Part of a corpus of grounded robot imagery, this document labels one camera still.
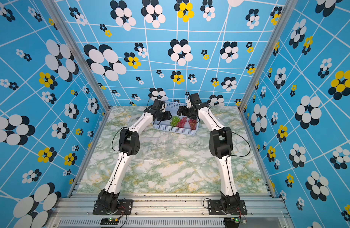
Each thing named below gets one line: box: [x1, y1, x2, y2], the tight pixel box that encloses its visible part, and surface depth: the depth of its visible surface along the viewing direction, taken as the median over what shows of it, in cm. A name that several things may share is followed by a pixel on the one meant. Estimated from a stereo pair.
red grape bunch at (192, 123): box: [187, 118, 197, 131], surface depth 109 cm
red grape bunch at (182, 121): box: [176, 116, 188, 128], surface depth 107 cm
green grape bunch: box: [170, 115, 181, 127], surface depth 110 cm
